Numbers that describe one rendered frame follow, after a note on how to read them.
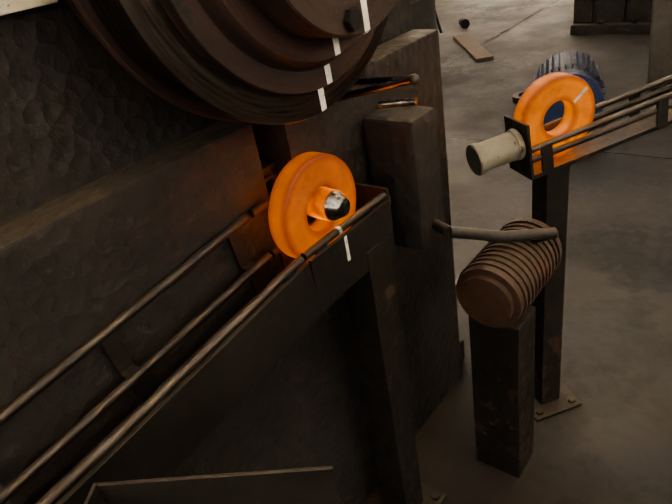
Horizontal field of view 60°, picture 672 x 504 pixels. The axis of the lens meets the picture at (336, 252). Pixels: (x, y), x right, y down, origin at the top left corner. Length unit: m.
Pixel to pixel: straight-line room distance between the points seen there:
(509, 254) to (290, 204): 0.45
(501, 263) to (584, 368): 0.65
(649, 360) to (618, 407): 0.19
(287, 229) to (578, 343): 1.10
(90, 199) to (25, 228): 0.07
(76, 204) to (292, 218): 0.27
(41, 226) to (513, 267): 0.73
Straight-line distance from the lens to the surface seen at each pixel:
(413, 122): 0.94
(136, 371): 0.73
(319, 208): 0.80
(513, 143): 1.11
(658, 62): 3.49
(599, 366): 1.65
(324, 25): 0.63
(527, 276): 1.06
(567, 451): 1.45
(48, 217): 0.67
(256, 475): 0.51
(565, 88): 1.16
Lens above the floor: 1.10
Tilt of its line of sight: 30 degrees down
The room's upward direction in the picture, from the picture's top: 11 degrees counter-clockwise
